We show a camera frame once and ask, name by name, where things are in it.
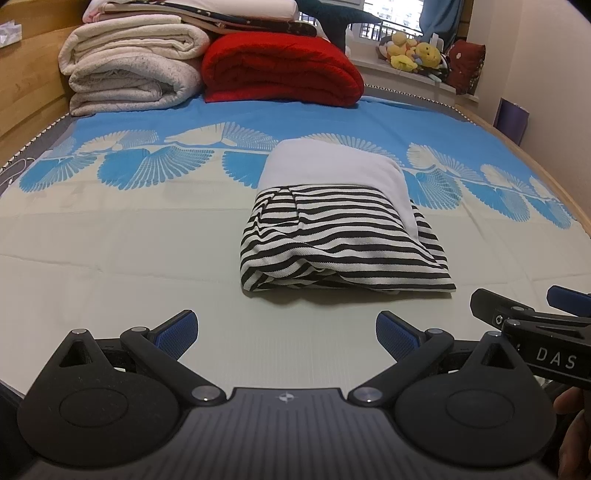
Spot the red folded blanket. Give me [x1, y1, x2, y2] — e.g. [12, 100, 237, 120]
[201, 34, 365, 108]

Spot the purple board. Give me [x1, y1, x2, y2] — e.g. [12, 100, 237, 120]
[492, 98, 528, 148]

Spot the person's right hand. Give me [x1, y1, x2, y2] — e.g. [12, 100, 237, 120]
[551, 387, 591, 480]

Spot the blue patterned bed sheet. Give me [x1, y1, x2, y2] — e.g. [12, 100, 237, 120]
[0, 95, 591, 398]

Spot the wooden headboard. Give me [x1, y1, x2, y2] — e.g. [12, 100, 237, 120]
[0, 0, 89, 164]

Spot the wooden bed frame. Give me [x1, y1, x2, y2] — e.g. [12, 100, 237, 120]
[456, 104, 591, 215]

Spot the yellow bear plush toy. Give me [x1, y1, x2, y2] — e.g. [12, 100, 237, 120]
[416, 42, 444, 71]

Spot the black white striped shirt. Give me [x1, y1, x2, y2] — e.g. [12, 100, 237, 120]
[238, 138, 458, 297]

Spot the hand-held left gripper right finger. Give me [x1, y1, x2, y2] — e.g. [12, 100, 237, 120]
[348, 311, 532, 409]

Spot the white windowsill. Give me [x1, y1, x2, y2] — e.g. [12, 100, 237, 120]
[348, 50, 482, 101]

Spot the blue curtain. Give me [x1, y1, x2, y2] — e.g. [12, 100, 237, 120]
[419, 0, 476, 43]

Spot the dark patterned folded cloth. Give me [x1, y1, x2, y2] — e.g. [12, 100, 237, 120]
[159, 2, 319, 38]

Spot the grey mattress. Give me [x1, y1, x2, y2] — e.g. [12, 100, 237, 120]
[0, 115, 78, 195]

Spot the cream folded blanket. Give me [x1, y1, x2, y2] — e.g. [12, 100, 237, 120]
[58, 21, 212, 117]

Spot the dark red cushion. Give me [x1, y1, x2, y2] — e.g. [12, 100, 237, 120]
[446, 39, 487, 96]

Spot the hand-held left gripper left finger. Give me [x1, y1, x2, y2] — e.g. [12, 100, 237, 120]
[45, 310, 227, 408]

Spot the clear plastic bag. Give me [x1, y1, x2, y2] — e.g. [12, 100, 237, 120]
[0, 21, 25, 48]

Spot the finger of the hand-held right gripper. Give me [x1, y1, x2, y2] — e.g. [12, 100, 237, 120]
[547, 285, 591, 320]
[470, 288, 539, 332]

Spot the window with railing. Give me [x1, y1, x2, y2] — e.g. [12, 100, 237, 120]
[350, 0, 426, 38]

